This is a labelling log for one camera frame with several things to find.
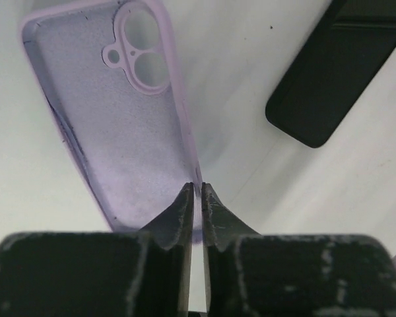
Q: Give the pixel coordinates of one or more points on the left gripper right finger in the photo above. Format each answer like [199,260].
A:
[250,274]

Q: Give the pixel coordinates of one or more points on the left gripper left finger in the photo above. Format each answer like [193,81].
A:
[141,273]

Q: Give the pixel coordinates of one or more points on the lilac phone case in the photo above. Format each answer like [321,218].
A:
[110,73]

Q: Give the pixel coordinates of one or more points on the black phone case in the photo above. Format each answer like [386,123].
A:
[344,52]

